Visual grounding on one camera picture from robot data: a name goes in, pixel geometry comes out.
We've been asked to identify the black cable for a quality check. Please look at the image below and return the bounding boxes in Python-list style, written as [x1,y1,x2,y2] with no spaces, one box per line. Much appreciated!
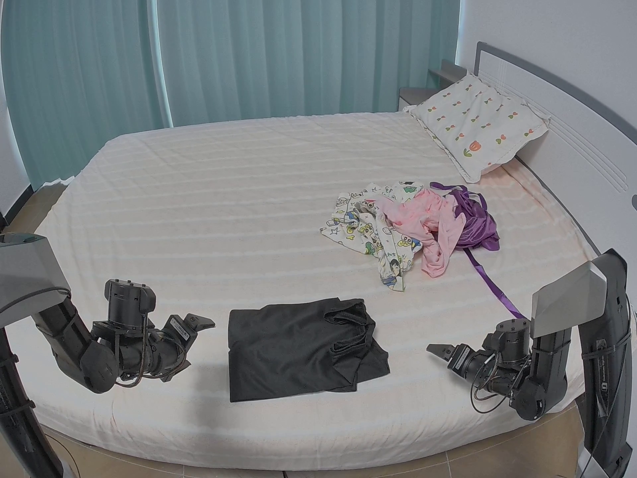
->
[470,366,518,414]
[117,361,192,387]

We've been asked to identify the black T-shirt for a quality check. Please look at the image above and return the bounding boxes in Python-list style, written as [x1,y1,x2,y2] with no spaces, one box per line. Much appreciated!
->
[227,298,390,403]

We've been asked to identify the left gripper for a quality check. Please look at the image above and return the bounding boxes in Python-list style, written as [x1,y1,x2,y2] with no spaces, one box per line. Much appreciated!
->
[146,315,217,373]

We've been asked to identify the purple satin garment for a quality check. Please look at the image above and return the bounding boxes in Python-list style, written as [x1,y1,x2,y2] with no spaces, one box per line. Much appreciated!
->
[430,182,528,320]

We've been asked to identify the pink garment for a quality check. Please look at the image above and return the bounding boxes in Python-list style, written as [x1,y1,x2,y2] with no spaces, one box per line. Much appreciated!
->
[376,190,468,279]

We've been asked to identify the grey bedside table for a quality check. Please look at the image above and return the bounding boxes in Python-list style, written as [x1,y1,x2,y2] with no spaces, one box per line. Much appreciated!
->
[398,59,468,111]

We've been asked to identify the blue-green curtain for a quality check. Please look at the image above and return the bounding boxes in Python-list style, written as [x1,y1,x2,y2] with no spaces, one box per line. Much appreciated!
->
[157,0,467,129]
[2,0,173,193]

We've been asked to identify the white printed pillow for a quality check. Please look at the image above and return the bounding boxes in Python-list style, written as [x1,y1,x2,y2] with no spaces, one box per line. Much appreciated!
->
[404,74,550,184]

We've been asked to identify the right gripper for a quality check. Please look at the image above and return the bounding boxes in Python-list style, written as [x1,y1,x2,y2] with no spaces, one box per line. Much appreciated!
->
[425,343,494,383]

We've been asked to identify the white printed pyjama garment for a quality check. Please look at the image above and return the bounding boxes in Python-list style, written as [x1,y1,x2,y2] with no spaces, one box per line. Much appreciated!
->
[320,181,426,293]

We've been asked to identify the bed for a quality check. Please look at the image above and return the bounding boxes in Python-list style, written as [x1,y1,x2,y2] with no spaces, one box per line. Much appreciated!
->
[22,42,637,459]

